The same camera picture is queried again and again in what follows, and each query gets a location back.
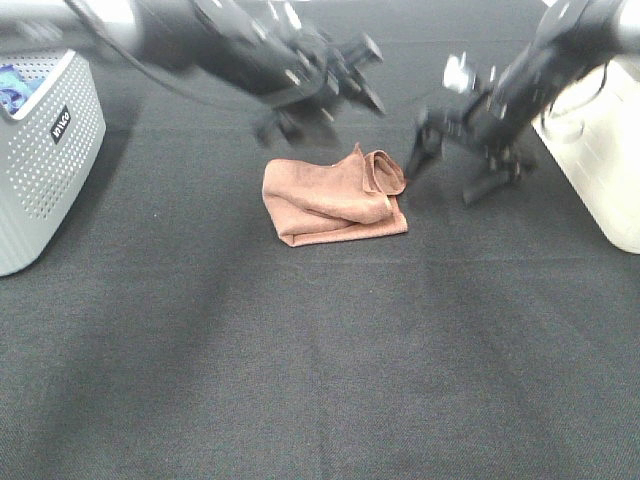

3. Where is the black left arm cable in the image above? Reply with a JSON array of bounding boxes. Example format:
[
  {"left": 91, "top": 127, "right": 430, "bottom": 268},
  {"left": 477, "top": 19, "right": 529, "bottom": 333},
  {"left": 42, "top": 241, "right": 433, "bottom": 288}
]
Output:
[{"left": 64, "top": 0, "right": 261, "bottom": 108}]

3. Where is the black table cloth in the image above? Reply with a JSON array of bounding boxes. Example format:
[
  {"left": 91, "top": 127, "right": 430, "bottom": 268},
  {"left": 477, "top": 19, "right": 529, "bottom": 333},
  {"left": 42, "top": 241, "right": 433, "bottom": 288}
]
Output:
[{"left": 1, "top": 1, "right": 639, "bottom": 479}]

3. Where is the brown towel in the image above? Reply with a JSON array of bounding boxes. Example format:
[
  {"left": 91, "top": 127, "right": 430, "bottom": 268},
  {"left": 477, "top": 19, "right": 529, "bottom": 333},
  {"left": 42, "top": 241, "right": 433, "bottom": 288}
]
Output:
[{"left": 262, "top": 145, "right": 408, "bottom": 247}]

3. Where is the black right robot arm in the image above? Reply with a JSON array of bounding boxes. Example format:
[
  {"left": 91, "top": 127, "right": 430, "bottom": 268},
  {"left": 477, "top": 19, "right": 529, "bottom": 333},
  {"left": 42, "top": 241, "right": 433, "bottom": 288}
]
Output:
[{"left": 405, "top": 1, "right": 639, "bottom": 204}]

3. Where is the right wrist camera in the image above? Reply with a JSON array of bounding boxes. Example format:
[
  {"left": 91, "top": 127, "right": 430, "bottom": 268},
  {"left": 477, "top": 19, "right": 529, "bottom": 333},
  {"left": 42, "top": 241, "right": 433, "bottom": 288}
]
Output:
[{"left": 442, "top": 51, "right": 482, "bottom": 94}]

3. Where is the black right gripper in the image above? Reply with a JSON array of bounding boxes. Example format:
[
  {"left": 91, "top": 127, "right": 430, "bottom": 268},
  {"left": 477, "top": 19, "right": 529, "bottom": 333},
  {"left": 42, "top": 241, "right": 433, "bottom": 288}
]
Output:
[{"left": 404, "top": 92, "right": 537, "bottom": 205}]

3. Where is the blue towel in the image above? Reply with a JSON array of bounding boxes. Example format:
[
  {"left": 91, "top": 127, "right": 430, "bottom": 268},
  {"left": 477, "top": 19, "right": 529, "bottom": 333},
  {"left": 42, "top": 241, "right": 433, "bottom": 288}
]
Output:
[{"left": 1, "top": 64, "right": 43, "bottom": 115}]

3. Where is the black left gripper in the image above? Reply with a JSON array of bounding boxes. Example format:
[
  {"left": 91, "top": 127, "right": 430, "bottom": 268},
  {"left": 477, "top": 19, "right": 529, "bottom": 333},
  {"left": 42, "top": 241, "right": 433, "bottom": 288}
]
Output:
[{"left": 254, "top": 34, "right": 386, "bottom": 147}]

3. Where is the white bin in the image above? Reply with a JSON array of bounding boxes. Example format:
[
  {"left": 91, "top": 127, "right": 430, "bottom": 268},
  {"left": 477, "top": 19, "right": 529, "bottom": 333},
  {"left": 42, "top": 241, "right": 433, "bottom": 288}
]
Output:
[{"left": 532, "top": 60, "right": 639, "bottom": 254}]

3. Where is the grey perforated laundry basket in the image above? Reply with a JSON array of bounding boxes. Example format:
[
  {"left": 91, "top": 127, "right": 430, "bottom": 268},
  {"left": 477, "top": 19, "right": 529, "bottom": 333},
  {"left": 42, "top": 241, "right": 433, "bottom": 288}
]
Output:
[{"left": 1, "top": 50, "right": 106, "bottom": 276}]

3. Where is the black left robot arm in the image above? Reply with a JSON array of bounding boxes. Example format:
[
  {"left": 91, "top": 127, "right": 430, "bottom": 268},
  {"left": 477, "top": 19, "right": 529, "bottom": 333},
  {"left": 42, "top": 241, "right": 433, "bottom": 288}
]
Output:
[{"left": 1, "top": 1, "right": 384, "bottom": 145}]

